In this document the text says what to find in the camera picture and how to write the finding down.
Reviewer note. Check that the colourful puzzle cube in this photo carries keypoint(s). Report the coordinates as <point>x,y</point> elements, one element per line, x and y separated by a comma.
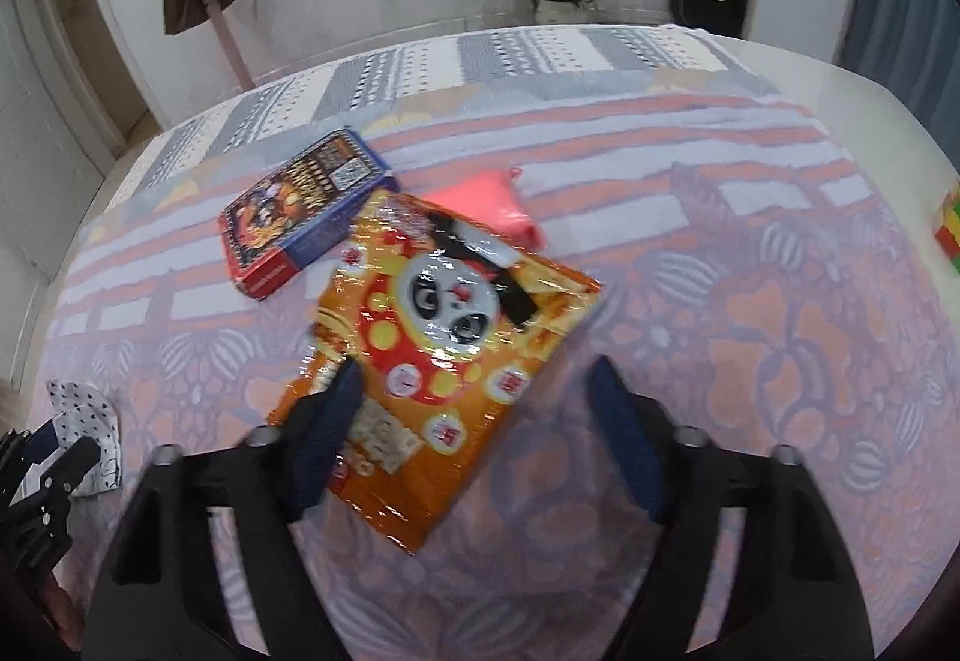
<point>951,233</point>

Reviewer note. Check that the blue and red box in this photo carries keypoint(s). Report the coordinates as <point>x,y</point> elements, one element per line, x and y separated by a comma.
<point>300,203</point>

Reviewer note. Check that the pink purple patterned blanket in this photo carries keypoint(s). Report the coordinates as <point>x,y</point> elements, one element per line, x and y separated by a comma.
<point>750,331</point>

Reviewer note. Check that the person's left forearm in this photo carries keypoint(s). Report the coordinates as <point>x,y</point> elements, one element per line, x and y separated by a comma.
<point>56,608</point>

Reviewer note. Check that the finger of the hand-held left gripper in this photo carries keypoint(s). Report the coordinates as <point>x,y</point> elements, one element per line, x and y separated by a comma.
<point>22,455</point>
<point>71,470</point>

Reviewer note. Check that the orange panda snack bag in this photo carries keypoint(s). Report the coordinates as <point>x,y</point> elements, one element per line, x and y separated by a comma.
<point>450,331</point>

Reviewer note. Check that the white dotted wrapper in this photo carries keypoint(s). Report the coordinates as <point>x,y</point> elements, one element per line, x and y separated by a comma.
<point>90,417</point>

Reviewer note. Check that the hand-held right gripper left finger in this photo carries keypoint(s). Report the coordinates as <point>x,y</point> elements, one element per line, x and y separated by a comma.
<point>330,436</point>

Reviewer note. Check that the grey white striped cloth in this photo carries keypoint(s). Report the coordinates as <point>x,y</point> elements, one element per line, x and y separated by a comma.
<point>525,54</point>

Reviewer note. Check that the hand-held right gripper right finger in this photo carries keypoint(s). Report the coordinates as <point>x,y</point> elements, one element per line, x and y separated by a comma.
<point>622,436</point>

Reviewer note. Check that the pink plastic packet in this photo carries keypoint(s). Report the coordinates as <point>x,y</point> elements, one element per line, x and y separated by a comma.
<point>487,203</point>

